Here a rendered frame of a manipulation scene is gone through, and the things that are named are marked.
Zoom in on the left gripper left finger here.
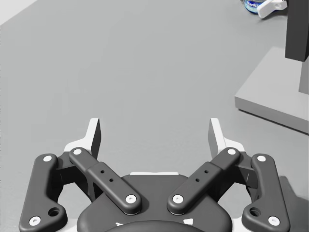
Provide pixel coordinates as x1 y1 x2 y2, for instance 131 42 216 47
18 117 143 232

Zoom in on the grey stand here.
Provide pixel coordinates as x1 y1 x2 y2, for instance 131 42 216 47
234 46 309 135

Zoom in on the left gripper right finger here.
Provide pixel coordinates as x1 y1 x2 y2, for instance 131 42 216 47
166 117 292 232

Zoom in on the blue flat can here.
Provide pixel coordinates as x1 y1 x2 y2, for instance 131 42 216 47
243 0 263 13

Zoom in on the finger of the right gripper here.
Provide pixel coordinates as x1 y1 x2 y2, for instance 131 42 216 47
256 0 288 19

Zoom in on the black screen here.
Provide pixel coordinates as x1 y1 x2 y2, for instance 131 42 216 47
284 0 309 63

